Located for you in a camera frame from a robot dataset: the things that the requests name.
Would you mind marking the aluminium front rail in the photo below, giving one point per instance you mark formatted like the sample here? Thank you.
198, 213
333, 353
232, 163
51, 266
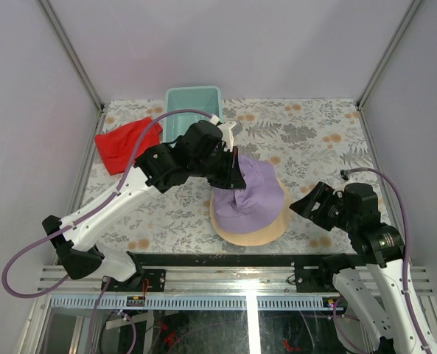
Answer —
221, 280

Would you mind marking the left aluminium frame post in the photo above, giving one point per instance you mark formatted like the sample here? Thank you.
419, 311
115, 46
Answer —
61, 34

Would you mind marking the red cloth hat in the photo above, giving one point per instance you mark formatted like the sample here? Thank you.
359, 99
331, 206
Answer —
116, 147

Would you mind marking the right aluminium frame post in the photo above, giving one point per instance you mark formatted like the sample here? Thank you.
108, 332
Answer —
389, 51

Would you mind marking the lavender hat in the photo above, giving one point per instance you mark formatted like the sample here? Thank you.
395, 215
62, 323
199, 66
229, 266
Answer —
253, 208

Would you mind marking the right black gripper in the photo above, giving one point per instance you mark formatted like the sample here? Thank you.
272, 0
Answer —
322, 193

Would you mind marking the floral table mat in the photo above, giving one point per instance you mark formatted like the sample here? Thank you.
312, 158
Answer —
307, 141

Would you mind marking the aluminium frame post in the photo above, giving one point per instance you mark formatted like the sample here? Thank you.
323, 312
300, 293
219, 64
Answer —
61, 34
389, 51

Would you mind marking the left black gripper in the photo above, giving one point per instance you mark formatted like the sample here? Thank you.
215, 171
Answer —
233, 176

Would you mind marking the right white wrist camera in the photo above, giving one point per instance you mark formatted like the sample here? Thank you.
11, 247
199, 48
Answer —
346, 175

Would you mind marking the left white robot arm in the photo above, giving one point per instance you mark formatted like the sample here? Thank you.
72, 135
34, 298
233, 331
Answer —
75, 236

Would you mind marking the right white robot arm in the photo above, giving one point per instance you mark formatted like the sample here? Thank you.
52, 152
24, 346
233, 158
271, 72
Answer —
394, 321

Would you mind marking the black beige cap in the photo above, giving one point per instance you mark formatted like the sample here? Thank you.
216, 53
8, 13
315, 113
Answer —
264, 236

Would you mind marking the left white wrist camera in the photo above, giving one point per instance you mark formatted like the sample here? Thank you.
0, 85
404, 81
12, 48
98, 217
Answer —
229, 129

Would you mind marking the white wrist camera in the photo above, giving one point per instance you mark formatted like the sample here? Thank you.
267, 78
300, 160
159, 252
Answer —
346, 175
229, 129

